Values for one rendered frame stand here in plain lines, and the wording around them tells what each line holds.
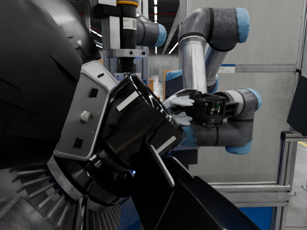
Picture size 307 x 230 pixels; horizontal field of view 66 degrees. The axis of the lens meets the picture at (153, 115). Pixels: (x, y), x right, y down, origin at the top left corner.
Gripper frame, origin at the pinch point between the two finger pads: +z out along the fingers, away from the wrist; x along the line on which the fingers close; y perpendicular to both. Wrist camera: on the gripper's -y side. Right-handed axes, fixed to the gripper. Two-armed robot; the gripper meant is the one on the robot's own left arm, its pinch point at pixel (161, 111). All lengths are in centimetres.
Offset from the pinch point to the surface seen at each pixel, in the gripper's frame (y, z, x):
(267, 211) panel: 9, -49, 42
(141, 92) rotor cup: 16.4, 17.9, -8.3
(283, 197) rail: 12, -51, 35
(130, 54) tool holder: 6.1, 12.9, -12.3
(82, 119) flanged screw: 15.8, 24.9, -5.9
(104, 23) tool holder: 1.8, 15.2, -16.7
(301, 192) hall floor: -27, -228, 122
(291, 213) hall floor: -18, -182, 121
